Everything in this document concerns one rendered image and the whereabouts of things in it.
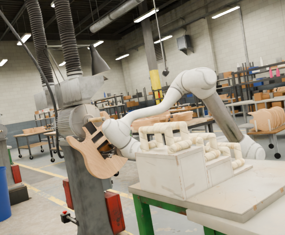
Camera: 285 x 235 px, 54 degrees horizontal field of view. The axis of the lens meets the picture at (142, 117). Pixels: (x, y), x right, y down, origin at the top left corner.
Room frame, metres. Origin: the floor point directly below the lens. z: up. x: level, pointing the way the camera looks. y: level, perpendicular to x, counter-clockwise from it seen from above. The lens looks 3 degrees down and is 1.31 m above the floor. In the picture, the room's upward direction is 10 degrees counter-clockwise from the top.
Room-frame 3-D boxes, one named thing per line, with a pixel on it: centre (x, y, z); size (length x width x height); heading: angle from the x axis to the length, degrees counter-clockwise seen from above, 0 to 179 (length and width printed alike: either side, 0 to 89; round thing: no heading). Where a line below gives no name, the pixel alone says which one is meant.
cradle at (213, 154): (1.18, -0.26, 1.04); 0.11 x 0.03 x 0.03; 127
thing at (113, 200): (2.31, 0.41, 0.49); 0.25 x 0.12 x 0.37; 37
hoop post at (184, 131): (1.12, -0.15, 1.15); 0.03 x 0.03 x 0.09
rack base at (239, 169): (1.34, -0.33, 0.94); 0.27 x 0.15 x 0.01; 37
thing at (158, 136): (1.25, -0.06, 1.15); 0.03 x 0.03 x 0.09
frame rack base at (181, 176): (1.16, -0.08, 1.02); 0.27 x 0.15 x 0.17; 37
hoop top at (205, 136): (1.28, -0.24, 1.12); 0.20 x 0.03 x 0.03; 36
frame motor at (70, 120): (2.17, 0.49, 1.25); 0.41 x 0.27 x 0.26; 37
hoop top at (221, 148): (1.32, -0.30, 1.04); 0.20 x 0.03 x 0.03; 36
